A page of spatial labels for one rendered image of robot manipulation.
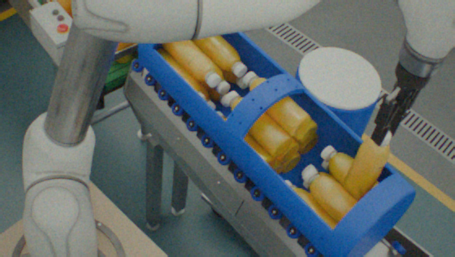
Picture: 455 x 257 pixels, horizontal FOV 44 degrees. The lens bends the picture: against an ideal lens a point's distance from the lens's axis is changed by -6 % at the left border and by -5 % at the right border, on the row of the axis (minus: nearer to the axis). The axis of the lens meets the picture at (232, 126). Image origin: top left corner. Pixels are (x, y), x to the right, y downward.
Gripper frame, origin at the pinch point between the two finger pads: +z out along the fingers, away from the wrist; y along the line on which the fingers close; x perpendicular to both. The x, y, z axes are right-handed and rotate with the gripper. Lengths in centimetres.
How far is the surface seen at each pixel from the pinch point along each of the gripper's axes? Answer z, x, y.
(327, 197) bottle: 22.9, 2.2, -9.1
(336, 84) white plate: 35, 34, 32
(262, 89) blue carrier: 15.0, 33.4, -4.7
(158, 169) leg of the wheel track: 92, 71, -9
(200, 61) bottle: 22, 56, -7
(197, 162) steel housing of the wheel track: 51, 44, -15
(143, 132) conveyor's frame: 134, 117, 16
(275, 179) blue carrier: 24.6, 14.5, -15.2
